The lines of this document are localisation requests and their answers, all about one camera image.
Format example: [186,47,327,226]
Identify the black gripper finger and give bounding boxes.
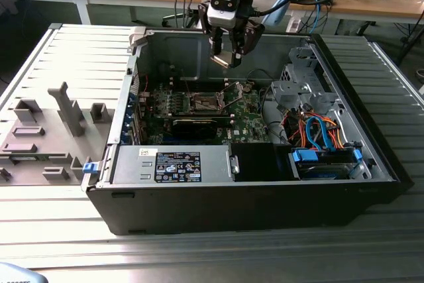
[197,1,226,57]
[228,19,266,69]

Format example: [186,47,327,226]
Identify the CPU with silver top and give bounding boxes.
[210,49,237,69]

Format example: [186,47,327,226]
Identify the metal socket cover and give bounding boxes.
[218,81,248,110]

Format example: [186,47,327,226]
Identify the RAM slot white clips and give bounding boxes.
[169,84,229,89]
[169,79,228,84]

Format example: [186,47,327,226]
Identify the CPU socket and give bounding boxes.
[189,91,227,114]

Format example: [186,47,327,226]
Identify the small white device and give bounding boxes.
[286,14,302,33]

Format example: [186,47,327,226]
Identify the metal drive cage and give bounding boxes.
[270,46,339,115]

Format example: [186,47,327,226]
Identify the green motherboard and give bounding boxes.
[137,79,271,146]

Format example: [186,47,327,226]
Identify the black graphics card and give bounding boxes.
[171,117,219,141]

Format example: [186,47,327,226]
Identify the grey power supply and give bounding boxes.
[111,145,233,184]

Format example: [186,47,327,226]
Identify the hard disk in blue carrier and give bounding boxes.
[287,148,364,182]

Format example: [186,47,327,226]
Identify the black PC case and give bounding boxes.
[81,27,415,236]

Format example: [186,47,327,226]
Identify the blue case latch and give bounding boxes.
[82,162,100,176]

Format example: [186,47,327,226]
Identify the grey parts rack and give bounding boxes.
[0,80,117,188]

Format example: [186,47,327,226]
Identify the grey rounded device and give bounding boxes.
[0,262,46,283]

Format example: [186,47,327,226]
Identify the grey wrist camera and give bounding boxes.
[206,0,248,28]

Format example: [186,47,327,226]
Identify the blue wire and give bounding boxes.
[303,115,335,152]

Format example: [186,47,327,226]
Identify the orange wire bundle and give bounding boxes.
[285,111,346,150]

